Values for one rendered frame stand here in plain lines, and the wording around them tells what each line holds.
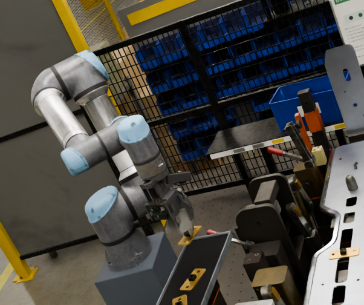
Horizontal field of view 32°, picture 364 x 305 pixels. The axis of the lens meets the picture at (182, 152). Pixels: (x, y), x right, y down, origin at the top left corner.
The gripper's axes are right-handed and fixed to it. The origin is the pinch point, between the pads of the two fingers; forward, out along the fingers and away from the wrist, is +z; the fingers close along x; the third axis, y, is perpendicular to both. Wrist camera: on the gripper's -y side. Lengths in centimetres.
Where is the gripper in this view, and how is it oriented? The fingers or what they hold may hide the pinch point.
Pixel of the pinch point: (187, 230)
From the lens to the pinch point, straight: 175.5
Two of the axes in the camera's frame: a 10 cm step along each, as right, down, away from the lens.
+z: 3.9, 8.5, 3.6
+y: -4.5, 5.2, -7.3
